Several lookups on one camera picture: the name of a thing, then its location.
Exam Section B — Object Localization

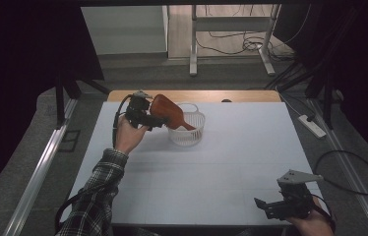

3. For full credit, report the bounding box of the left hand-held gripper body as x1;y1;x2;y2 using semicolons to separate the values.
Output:
125;90;155;130

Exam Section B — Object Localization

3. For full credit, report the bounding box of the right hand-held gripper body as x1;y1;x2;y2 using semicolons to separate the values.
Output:
265;169;325;221

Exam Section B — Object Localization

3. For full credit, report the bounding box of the brown wooden hairbrush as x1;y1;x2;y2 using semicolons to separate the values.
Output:
150;93;197;132

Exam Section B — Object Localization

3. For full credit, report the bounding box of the white plastic basket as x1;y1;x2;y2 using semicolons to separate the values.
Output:
166;102;207;148

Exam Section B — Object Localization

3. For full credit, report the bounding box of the person's left hand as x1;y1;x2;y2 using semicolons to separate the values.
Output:
114;114;151;155

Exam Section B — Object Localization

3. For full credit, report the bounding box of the person's right hand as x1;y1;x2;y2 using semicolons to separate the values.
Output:
285;196;337;236

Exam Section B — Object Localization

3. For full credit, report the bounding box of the white table cover board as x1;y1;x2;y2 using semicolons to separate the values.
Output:
68;101;324;227

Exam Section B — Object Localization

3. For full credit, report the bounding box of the wooden table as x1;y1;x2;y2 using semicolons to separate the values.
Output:
106;89;282;103

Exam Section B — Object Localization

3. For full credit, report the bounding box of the white power strip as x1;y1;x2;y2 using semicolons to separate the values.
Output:
297;114;328;140

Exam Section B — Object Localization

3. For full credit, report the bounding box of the black metal stand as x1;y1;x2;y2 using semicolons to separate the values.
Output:
53;65;111;130
264;58;338;131

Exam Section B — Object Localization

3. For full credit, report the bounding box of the white cabinet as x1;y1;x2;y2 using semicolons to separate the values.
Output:
80;5;169;56

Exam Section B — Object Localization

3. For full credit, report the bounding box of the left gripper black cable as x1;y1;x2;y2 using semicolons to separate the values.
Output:
54;93;133;235

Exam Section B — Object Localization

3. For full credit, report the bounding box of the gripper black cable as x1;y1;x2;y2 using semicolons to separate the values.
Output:
54;93;133;235
311;193;337;234

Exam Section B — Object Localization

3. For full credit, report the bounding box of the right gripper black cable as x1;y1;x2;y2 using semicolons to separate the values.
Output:
311;193;337;234

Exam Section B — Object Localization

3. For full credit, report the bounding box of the aluminium rail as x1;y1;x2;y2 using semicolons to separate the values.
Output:
2;97;79;236
307;97;368;236

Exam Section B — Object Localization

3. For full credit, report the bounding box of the black floor bracket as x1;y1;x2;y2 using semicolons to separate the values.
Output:
58;129;82;153

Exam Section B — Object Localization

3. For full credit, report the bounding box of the white metal desk frame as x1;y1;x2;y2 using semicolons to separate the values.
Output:
189;3;282;78

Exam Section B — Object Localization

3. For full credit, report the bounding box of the tangle of floor cables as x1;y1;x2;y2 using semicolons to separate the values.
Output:
194;4;297;63

